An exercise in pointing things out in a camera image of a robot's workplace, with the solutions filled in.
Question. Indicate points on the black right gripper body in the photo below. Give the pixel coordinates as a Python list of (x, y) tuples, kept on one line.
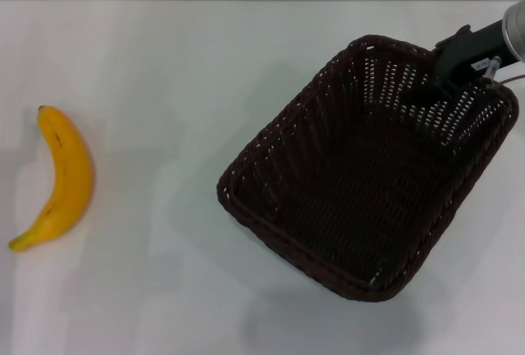
[(476, 47)]

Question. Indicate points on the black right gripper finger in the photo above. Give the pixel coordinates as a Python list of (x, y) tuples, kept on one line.
[(453, 37), (430, 92)]

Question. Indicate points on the dark brown woven basket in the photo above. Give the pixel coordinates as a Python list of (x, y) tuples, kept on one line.
[(348, 207)]

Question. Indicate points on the yellow banana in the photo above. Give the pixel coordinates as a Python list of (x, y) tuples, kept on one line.
[(69, 174)]

